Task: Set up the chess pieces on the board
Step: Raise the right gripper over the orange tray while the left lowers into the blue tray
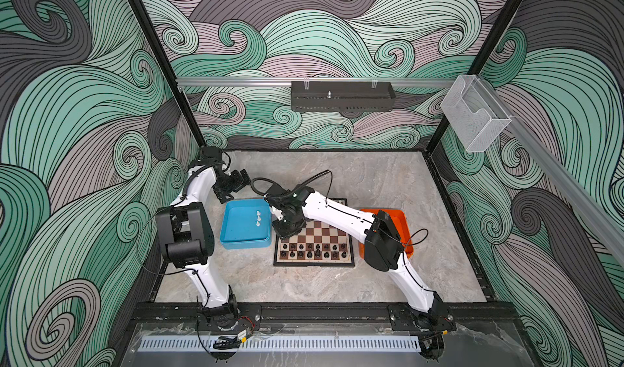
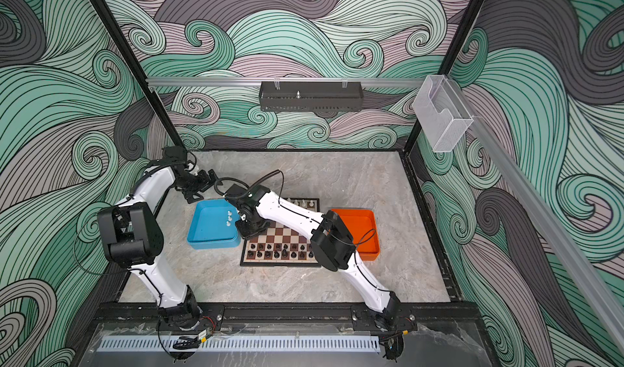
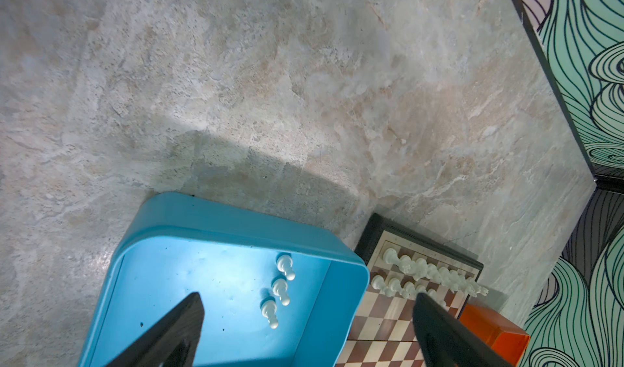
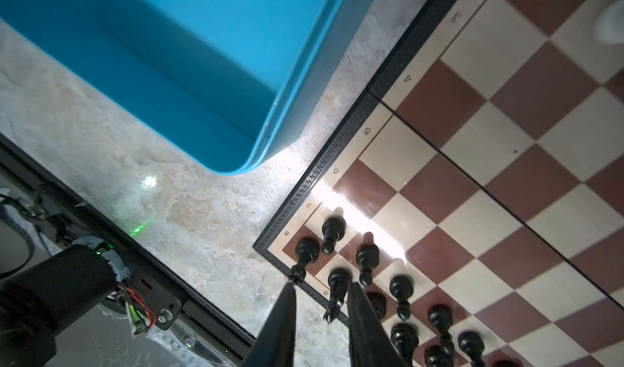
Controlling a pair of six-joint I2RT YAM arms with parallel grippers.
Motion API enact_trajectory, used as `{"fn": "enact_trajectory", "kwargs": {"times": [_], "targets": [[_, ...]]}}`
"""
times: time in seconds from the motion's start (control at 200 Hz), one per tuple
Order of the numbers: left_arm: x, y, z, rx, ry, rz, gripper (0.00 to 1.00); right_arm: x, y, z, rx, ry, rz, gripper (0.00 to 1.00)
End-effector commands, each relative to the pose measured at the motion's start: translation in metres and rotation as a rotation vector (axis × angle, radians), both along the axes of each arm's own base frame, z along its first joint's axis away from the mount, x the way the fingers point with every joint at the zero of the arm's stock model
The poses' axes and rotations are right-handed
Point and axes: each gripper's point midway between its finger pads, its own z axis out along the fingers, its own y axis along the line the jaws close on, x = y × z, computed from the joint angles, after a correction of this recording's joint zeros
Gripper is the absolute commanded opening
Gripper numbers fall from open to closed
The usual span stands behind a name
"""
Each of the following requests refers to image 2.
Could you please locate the aluminium wall rail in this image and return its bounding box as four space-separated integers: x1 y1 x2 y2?
146 76 425 89

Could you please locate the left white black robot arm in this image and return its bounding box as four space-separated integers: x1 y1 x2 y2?
97 146 217 331

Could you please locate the clear acrylic wall holder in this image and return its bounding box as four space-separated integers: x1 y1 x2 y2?
412 75 474 154

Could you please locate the folding chess board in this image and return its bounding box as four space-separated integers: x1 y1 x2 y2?
238 220 320 267

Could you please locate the black perforated wall shelf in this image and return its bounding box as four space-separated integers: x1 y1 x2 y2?
258 82 364 112

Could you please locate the white slotted cable duct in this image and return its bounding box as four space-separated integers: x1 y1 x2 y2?
97 335 381 353

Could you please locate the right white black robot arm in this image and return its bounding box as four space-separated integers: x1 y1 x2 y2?
214 170 401 331

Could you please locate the orange plastic tray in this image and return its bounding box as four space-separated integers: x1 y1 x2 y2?
332 209 381 261

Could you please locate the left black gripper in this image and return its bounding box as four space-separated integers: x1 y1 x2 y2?
175 168 221 203

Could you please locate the blue plastic tray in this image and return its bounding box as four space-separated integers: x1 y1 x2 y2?
187 199 241 250

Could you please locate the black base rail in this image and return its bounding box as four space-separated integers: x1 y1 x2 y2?
95 302 480 328

